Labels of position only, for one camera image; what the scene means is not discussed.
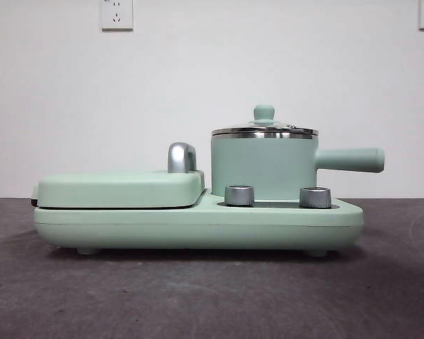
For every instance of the green breakfast machine base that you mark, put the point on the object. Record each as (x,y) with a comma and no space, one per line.
(198,229)

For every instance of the silver control knob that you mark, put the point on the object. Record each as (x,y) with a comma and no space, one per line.
(315,197)
(239,195)

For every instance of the green hinged griddle cover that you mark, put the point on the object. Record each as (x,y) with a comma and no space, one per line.
(116,187)

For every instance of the glass lid with green knob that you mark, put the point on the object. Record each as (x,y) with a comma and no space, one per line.
(264,112)

